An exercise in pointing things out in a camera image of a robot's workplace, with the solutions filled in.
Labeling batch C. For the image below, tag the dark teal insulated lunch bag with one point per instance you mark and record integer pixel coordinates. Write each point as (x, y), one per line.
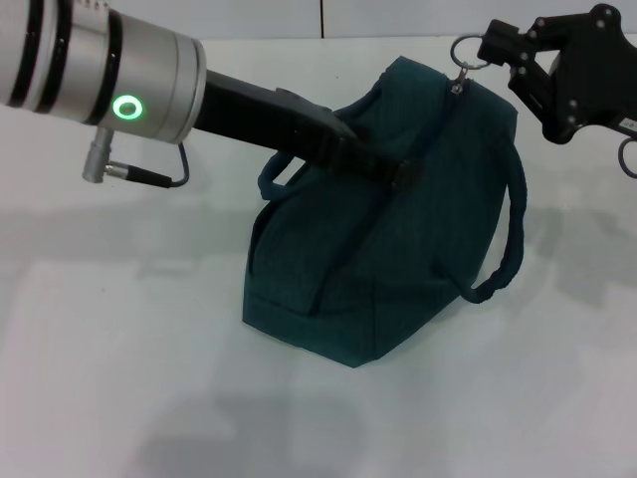
(398, 274)

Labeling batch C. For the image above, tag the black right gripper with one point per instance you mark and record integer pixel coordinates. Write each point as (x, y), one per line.
(597, 74)

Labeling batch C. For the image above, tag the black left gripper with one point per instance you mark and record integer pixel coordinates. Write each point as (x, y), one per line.
(264, 119)

